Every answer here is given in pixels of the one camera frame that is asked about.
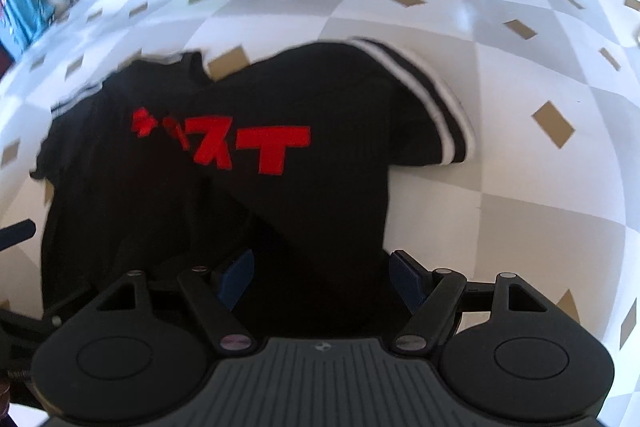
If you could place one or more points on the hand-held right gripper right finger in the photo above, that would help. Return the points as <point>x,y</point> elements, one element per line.
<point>406,279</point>

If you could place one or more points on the blue printed garment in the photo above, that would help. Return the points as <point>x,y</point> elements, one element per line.
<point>20,14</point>

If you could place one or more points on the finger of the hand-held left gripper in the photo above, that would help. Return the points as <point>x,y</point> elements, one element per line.
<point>17,234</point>
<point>35,319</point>

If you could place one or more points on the black t-shirt red print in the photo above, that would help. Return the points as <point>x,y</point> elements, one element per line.
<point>300,217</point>

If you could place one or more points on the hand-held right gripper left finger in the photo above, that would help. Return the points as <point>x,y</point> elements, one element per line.
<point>237,279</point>

